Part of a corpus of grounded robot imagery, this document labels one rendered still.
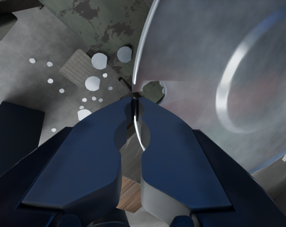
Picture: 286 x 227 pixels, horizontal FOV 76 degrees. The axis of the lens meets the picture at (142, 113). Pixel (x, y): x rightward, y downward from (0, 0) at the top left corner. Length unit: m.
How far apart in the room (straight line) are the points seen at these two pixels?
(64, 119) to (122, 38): 0.84
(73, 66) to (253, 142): 0.66
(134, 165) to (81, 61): 0.62
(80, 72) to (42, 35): 0.24
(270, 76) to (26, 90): 0.94
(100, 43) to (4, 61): 0.74
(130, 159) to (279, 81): 0.16
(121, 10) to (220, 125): 0.18
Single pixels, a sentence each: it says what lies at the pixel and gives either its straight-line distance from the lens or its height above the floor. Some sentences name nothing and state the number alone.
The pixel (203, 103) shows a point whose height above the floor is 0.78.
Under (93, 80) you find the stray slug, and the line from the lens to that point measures 0.27.
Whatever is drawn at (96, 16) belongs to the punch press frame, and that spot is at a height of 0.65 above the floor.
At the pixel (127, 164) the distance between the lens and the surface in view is 0.18.
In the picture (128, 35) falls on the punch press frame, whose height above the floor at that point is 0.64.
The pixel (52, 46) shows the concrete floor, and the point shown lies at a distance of 0.92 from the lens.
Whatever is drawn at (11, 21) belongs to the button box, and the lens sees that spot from 0.37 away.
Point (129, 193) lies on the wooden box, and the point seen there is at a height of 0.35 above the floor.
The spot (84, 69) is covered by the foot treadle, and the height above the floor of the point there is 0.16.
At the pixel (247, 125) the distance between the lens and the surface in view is 0.22.
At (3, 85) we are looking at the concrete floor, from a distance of 1.01.
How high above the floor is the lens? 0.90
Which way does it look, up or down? 53 degrees down
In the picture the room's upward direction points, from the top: 147 degrees clockwise
